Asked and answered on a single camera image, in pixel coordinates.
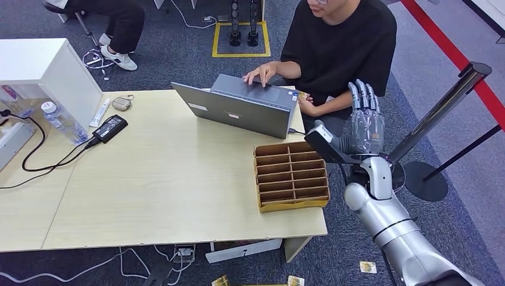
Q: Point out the person's right forearm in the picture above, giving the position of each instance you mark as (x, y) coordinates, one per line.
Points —
(288, 70)

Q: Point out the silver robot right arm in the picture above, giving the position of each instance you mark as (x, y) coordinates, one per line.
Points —
(398, 233)

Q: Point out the white furniture panel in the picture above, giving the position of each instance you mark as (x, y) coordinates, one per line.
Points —
(489, 12)

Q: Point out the black jointed post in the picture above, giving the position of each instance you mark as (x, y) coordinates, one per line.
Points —
(235, 23)
(253, 23)

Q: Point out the clear plastic container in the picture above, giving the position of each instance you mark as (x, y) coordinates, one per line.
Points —
(13, 100)

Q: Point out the grey laptop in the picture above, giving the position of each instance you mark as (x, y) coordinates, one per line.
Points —
(240, 112)

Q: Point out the white flat device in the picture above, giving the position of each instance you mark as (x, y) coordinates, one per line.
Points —
(12, 144)

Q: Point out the card on floor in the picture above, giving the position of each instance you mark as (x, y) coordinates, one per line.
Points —
(220, 282)
(296, 281)
(367, 267)

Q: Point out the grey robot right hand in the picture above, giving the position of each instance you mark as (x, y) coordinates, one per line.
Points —
(367, 130)

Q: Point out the black power adapter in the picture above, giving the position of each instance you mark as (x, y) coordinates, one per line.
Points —
(109, 128)

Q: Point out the grey earbuds case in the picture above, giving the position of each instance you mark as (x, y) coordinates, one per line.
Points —
(121, 104)

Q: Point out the white cabinet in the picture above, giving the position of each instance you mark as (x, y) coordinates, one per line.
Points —
(43, 67)

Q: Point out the yellow floor tape square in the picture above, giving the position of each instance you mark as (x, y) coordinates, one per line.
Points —
(240, 55)

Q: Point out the person on stool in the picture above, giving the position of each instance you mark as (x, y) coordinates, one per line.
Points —
(122, 27)

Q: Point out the white tube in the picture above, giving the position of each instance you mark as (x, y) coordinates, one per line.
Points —
(100, 113)

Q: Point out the wooden table leg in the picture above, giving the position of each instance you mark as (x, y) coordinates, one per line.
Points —
(296, 246)

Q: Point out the person at laptop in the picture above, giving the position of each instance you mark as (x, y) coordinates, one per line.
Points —
(339, 43)

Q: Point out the small yellowish card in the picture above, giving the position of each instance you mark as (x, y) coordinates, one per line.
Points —
(303, 94)

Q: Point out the black stanchion post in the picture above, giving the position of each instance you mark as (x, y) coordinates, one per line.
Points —
(425, 181)

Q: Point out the black stool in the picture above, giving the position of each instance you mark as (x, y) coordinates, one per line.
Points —
(85, 25)

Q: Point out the chrome stanchion post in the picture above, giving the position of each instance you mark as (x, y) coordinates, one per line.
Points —
(434, 114)

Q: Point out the cardboard slotted card box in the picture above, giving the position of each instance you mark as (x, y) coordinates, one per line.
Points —
(292, 177)

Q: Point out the black wrist camera with pale box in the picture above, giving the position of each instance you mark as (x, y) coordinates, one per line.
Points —
(321, 144)

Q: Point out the red floor tape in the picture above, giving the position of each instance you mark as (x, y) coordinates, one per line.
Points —
(446, 43)

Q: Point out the person's right hand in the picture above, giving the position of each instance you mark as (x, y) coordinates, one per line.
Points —
(262, 74)

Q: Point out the clear plastic water bottle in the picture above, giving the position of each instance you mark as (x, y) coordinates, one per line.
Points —
(63, 124)

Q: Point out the person's left forearm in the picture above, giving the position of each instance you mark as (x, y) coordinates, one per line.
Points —
(335, 106)

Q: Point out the white board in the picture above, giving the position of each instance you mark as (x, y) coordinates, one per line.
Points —
(244, 250)

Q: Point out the person's left hand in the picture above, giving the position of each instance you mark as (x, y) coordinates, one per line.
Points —
(309, 106)

